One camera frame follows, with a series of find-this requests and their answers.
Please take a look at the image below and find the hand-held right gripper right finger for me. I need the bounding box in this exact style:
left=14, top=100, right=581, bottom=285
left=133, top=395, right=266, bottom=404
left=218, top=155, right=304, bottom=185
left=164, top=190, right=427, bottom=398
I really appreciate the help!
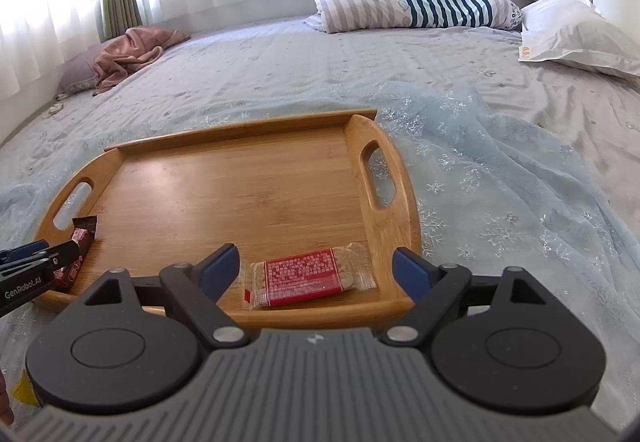
left=378, top=247, right=551, bottom=350

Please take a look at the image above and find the grey patterned bed sheet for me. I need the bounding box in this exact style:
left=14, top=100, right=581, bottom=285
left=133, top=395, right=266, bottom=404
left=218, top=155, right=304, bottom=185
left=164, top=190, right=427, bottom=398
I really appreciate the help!
left=0, top=14, right=640, bottom=273

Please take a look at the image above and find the striped pillow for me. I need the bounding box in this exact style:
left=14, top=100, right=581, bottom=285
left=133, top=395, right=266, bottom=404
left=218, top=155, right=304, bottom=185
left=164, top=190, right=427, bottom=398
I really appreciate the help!
left=305, top=0, right=523, bottom=33

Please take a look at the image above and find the clear packet with red label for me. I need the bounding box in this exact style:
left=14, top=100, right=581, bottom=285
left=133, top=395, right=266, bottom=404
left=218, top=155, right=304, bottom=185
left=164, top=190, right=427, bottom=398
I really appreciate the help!
left=237, top=242, right=377, bottom=310

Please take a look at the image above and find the wooden tray with handles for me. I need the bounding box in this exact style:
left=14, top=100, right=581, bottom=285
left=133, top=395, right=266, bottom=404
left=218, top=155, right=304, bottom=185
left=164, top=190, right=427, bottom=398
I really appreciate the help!
left=32, top=109, right=423, bottom=330

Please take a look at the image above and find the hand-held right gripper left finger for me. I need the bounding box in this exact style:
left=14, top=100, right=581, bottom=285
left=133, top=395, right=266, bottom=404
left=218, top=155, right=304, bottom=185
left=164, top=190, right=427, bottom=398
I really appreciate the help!
left=82, top=243, right=251, bottom=349

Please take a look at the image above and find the white pillow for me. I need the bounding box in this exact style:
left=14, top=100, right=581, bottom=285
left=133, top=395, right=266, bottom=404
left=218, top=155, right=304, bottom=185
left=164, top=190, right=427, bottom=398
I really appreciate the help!
left=517, top=0, right=640, bottom=90

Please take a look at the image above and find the purple pillow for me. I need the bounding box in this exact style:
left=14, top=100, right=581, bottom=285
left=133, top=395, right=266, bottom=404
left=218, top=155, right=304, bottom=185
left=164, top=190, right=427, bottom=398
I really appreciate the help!
left=56, top=44, right=108, bottom=95

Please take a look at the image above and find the yellow snack packet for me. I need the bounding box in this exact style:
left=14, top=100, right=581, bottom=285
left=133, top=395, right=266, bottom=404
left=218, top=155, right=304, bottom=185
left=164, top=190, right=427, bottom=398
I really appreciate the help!
left=11, top=369, right=41, bottom=408

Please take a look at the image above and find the pink crumpled cloth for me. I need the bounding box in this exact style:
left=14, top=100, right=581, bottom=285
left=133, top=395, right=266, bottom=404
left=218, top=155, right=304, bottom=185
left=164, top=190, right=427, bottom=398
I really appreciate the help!
left=91, top=26, right=192, bottom=95

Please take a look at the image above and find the red chocolate bar packet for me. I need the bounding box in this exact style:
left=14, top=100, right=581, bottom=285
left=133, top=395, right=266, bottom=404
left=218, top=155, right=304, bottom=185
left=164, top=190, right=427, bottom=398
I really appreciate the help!
left=52, top=216, right=99, bottom=293

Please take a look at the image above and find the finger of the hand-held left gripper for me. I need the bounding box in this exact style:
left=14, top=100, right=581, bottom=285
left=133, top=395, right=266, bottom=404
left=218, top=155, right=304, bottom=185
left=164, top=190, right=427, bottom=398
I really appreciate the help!
left=0, top=241, right=49, bottom=265
left=29, top=242, right=82, bottom=273

